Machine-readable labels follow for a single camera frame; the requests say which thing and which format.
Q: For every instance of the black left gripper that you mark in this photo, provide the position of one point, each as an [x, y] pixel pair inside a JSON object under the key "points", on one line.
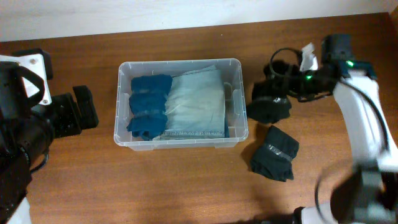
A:
{"points": [[88, 121]]}

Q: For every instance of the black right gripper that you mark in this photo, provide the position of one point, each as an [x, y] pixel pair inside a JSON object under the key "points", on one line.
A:
{"points": [[293, 79]]}

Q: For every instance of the black taped garment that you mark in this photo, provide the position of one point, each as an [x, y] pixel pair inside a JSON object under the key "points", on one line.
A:
{"points": [[273, 159], [266, 108]]}

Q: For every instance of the blue taped garment bundle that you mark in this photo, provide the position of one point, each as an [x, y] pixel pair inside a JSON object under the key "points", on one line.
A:
{"points": [[147, 104]]}

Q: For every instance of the light blue jeans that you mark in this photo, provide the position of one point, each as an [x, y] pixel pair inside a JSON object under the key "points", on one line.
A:
{"points": [[195, 106]]}

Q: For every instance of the dark blue jeans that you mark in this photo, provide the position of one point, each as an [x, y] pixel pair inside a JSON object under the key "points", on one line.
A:
{"points": [[226, 129]]}

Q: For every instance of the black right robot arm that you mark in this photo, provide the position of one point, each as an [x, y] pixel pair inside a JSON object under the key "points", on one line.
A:
{"points": [[369, 193]]}

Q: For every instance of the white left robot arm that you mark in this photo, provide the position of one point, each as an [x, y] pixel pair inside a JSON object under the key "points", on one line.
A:
{"points": [[28, 129]]}

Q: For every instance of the clear plastic storage bin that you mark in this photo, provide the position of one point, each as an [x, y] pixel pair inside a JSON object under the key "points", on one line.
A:
{"points": [[232, 77]]}

